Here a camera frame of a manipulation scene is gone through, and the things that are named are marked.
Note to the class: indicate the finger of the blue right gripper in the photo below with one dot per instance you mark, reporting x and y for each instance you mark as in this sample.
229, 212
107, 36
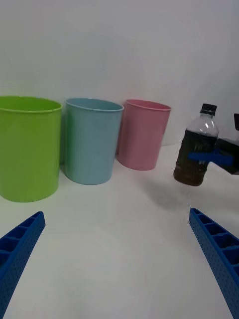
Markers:
211, 158

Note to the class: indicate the dark drink bottle black cap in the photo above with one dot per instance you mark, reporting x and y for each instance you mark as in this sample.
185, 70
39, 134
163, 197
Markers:
191, 139

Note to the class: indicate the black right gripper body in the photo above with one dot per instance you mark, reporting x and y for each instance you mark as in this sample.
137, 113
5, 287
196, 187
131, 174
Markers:
229, 147

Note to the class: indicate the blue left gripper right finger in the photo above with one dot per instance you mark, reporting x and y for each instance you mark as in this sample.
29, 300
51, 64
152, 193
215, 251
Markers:
219, 251

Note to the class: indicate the pink plastic bin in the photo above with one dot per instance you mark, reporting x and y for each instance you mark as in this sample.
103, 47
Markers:
143, 139

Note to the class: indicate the pale blue plastic bin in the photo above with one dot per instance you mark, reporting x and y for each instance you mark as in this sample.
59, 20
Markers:
90, 147

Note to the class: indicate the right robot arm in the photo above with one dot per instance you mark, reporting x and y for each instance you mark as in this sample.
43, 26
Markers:
236, 122

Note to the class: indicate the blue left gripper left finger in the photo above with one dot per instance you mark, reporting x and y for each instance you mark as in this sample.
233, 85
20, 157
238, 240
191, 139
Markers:
20, 249

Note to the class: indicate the green plastic bin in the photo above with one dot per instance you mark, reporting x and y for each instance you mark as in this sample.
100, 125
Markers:
30, 149

